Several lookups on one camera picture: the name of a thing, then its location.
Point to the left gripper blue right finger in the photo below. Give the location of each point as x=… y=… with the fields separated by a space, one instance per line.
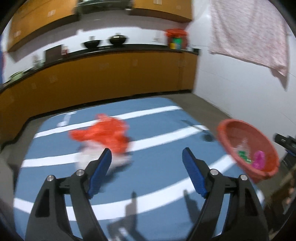
x=197 y=170

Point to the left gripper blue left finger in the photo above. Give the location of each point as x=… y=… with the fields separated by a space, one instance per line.
x=96 y=172

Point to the magenta plastic bag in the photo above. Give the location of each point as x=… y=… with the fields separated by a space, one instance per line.
x=258 y=161

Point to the clear bubble wrap bag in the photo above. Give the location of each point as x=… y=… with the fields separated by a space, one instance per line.
x=243 y=146

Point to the green foil wrapper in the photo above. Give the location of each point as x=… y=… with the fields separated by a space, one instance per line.
x=243 y=155

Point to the lower wooden kitchen cabinets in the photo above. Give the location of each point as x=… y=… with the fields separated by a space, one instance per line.
x=91 y=79

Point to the wooden kitchen cabinets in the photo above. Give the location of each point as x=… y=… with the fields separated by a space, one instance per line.
x=35 y=18
x=91 y=79

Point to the upper wooden kitchen cabinets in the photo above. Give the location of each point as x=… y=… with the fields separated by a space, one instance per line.
x=35 y=18

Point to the small red plastic bag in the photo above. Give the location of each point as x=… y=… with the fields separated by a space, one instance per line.
x=107 y=131

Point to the red plastic basket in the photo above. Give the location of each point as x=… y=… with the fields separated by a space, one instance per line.
x=231 y=132

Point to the wooden stool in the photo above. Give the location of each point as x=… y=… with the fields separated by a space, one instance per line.
x=276 y=205

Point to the pink floral hanging cloth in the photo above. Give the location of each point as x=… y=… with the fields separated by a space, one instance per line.
x=251 y=31

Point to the red bottle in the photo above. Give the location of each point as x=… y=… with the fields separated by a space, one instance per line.
x=64 y=50

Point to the black open wok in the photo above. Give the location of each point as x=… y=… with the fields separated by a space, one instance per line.
x=92 y=43

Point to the green bowl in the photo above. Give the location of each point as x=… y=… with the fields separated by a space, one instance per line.
x=16 y=76

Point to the black wok with lid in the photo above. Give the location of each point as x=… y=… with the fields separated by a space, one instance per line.
x=118 y=40

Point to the red bag with boxes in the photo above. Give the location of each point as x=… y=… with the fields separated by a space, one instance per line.
x=177 y=39

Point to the black range hood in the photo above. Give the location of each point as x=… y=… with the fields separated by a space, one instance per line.
x=86 y=7

